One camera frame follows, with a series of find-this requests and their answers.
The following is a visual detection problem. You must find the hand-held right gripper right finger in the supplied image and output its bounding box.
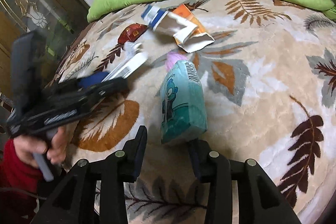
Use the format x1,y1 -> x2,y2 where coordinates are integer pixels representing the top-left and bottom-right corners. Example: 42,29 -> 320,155
187,139 -> 302,224

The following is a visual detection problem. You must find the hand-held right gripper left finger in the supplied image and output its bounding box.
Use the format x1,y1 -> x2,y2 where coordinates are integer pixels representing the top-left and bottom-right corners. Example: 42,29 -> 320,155
30,125 -> 148,224

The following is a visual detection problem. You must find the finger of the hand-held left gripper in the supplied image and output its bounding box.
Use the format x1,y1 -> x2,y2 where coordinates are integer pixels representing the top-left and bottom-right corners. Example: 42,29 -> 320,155
79,77 -> 130,106
56,71 -> 111,94

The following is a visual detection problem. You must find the teal cartoon tissue pack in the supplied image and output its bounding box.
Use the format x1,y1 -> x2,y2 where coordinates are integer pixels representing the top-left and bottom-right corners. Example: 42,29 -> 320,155
160,60 -> 208,146

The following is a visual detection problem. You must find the shiny red-brown snack wrapper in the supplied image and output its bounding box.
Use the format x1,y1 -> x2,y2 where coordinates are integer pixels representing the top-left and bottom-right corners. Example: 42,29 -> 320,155
118,24 -> 150,44

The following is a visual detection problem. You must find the orange ointment box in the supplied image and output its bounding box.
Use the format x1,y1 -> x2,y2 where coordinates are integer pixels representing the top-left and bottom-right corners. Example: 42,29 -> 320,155
172,4 -> 214,53

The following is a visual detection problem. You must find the person's left forearm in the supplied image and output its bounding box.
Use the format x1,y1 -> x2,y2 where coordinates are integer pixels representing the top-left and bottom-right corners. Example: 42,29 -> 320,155
0,139 -> 50,224

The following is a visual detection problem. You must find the person's left hand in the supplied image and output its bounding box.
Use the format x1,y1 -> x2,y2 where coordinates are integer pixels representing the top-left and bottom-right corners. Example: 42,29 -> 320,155
12,127 -> 67,165

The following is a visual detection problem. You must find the white crumpled tissue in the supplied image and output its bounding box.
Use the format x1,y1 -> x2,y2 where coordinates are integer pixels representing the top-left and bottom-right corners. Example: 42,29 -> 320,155
123,42 -> 143,56

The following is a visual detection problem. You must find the purple crumpled paper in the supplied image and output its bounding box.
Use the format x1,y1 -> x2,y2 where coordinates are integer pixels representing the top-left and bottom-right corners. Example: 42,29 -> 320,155
165,51 -> 188,72

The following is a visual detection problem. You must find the torn blue white box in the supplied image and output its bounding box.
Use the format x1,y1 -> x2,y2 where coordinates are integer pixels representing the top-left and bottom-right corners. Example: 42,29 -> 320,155
141,4 -> 198,42

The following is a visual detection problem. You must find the wooden door with glass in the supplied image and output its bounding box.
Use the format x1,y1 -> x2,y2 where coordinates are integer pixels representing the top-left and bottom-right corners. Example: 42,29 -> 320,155
0,0 -> 91,119

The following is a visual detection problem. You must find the thin dark cable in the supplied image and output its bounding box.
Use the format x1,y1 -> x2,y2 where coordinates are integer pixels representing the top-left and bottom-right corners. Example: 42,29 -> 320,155
0,187 -> 42,201

